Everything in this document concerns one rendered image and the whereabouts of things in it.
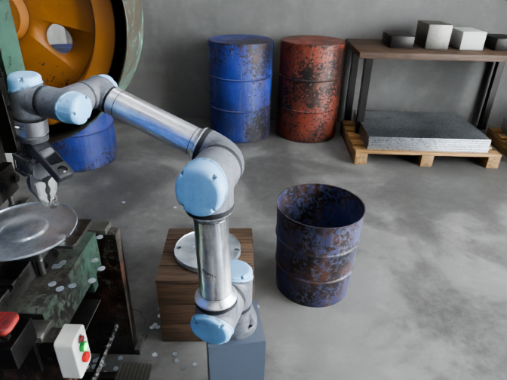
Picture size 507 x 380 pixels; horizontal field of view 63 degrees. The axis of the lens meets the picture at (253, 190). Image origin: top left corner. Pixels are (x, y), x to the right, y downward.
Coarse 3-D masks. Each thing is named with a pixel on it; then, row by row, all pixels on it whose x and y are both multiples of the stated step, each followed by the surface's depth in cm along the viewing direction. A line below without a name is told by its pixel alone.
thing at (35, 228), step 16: (16, 208) 131; (32, 208) 132; (48, 208) 132; (64, 208) 132; (0, 224) 124; (16, 224) 123; (32, 224) 123; (48, 224) 124; (64, 224) 125; (0, 240) 117; (16, 240) 117; (32, 240) 118; (48, 240) 118; (64, 240) 118; (0, 256) 111; (16, 256) 111
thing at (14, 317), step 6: (0, 312) 96; (6, 312) 96; (12, 312) 96; (0, 318) 95; (6, 318) 95; (12, 318) 95; (18, 318) 96; (0, 324) 93; (6, 324) 93; (12, 324) 94; (0, 330) 92; (6, 330) 92; (0, 336) 96
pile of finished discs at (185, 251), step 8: (192, 232) 194; (184, 240) 189; (192, 240) 189; (232, 240) 190; (176, 248) 184; (184, 248) 184; (192, 248) 184; (232, 248) 185; (240, 248) 185; (176, 256) 178; (184, 256) 179; (192, 256) 179; (232, 256) 179; (184, 264) 173; (192, 264) 174
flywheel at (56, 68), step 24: (24, 0) 126; (48, 0) 126; (72, 0) 126; (96, 0) 123; (120, 0) 130; (24, 24) 128; (48, 24) 130; (72, 24) 129; (96, 24) 126; (120, 24) 130; (24, 48) 133; (48, 48) 134; (72, 48) 133; (96, 48) 129; (120, 48) 135; (48, 72) 137; (72, 72) 136; (96, 72) 133; (48, 120) 141
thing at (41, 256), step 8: (80, 224) 126; (88, 224) 126; (72, 232) 122; (80, 232) 122; (72, 240) 118; (80, 240) 120; (56, 248) 117; (64, 248) 116; (72, 248) 117; (32, 256) 121; (40, 256) 121; (48, 256) 126; (56, 256) 131; (40, 264) 122; (48, 264) 124; (40, 272) 123
